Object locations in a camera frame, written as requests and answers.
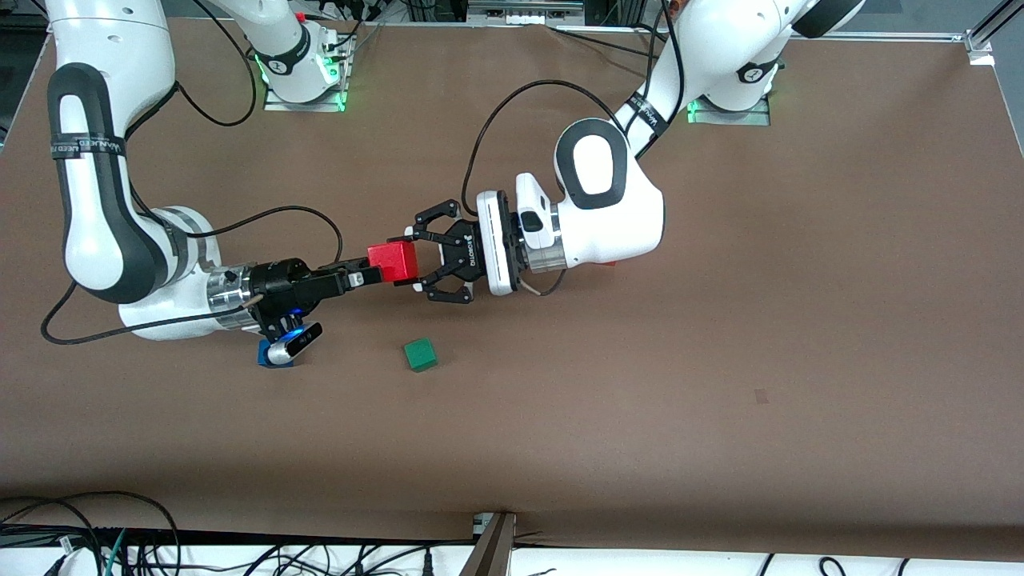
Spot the silver corner bracket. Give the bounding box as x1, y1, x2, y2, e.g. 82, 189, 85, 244
964, 29, 998, 66

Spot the grey power strip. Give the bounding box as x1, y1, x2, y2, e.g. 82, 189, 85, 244
467, 0, 586, 26

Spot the black looped floor cable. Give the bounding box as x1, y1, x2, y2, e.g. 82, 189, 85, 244
0, 490, 183, 576

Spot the green floor cable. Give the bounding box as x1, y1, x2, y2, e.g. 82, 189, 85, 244
102, 528, 129, 576

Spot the black base supply cable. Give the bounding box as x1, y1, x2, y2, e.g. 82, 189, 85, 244
550, 24, 665, 65

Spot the red block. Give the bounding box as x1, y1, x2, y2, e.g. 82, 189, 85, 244
366, 240, 420, 284

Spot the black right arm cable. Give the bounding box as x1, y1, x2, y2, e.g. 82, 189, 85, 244
40, 0, 345, 346

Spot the green block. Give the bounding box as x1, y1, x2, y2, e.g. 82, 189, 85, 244
403, 337, 439, 373

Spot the blue block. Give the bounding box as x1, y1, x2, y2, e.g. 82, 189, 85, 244
256, 339, 296, 370

